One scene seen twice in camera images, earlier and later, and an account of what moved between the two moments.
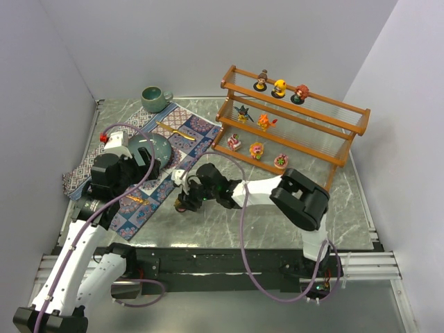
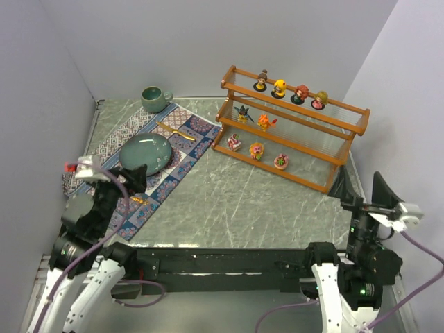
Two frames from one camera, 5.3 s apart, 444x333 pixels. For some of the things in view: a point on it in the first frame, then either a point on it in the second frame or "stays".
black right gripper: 187,198 → 363,205
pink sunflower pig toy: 256,150 stays
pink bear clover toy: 281,161 stays
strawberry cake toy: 233,142 stays
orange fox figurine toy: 264,123 stays
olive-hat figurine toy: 178,206 → 320,101
